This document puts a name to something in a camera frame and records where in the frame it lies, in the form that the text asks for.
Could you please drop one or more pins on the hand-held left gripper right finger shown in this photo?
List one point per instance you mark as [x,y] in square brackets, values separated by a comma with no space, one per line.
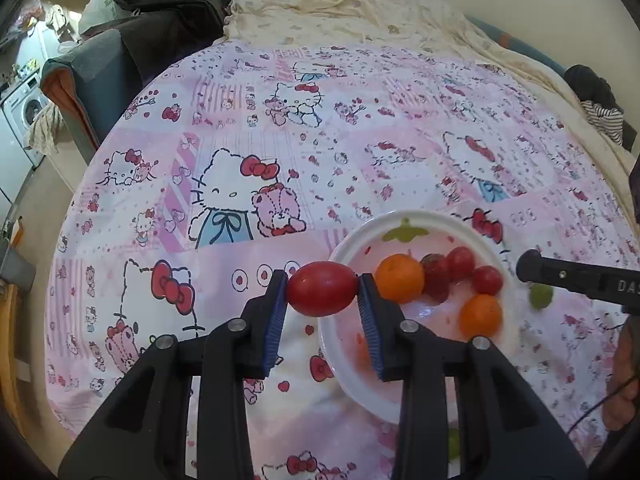
[372,330]

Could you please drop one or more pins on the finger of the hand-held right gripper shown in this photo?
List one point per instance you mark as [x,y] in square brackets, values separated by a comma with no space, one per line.
[550,272]

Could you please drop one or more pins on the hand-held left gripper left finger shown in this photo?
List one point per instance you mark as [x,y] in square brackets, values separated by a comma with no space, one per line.
[275,320]

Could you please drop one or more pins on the green grape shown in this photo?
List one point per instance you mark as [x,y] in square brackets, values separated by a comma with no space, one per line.
[541,296]
[453,442]

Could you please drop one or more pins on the pink strawberry-print plate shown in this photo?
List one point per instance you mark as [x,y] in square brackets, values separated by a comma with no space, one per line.
[430,332]

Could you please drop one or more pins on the large red tomato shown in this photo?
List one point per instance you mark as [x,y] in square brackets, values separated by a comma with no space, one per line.
[322,287]

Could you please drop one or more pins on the orange mandarin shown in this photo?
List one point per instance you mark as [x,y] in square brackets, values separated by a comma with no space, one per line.
[480,316]
[399,277]

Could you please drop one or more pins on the small red cherry tomato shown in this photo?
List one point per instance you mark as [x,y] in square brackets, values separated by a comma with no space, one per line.
[460,262]
[487,280]

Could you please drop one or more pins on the red strawberry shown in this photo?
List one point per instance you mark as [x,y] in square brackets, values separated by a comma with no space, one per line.
[434,272]

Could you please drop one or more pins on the person's right hand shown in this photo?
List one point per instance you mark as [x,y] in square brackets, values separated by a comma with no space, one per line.
[625,375]

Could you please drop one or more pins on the striped garment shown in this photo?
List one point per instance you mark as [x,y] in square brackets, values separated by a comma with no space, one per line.
[607,120]

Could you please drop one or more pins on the dark garment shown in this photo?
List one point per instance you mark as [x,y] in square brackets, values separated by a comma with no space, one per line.
[590,85]

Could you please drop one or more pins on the blue bed edge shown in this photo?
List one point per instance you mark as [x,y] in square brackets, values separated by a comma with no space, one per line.
[520,42]

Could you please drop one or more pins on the grey bin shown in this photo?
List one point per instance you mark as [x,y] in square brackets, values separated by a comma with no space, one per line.
[15,262]

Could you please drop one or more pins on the wooden chair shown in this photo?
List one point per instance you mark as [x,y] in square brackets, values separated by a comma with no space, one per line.
[10,350]

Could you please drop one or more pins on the beige towel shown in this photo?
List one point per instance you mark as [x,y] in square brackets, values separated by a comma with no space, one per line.
[45,127]

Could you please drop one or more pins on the cream duvet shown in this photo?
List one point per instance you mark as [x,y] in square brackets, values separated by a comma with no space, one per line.
[375,15]

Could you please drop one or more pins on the black jacket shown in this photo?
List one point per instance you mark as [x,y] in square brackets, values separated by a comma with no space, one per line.
[165,15]

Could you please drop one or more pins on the white washing machine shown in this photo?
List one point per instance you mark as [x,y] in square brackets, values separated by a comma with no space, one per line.
[22,115]

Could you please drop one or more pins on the white plastic bag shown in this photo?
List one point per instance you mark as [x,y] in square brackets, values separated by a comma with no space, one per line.
[100,10]

